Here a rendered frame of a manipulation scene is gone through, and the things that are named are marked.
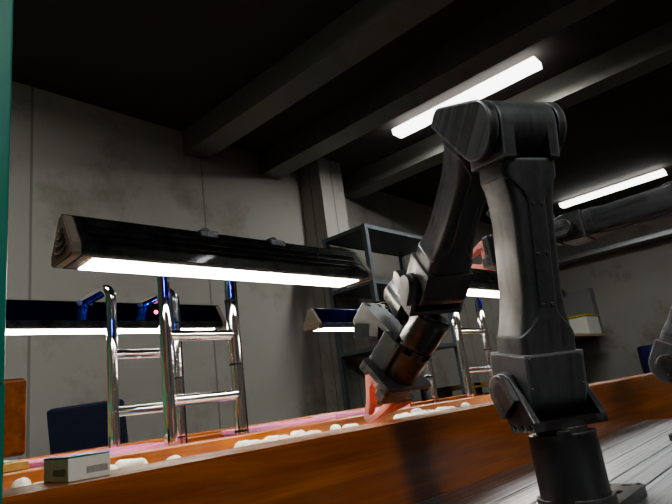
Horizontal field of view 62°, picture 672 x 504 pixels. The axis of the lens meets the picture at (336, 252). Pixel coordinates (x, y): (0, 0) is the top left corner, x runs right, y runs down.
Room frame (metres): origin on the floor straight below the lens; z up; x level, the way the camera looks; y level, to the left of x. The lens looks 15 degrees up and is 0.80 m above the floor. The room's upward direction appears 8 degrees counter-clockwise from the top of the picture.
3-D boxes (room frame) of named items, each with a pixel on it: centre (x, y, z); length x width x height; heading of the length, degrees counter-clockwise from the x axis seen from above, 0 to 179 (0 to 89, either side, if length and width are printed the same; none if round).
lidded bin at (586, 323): (8.04, -3.30, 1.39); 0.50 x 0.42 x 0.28; 139
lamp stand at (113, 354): (1.31, 0.51, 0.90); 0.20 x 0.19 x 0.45; 136
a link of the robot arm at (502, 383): (0.58, -0.19, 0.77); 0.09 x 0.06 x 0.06; 108
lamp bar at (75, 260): (0.98, 0.17, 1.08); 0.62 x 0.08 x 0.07; 136
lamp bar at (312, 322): (2.06, -0.10, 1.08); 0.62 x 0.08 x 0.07; 136
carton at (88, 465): (0.51, 0.25, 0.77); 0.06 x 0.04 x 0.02; 46
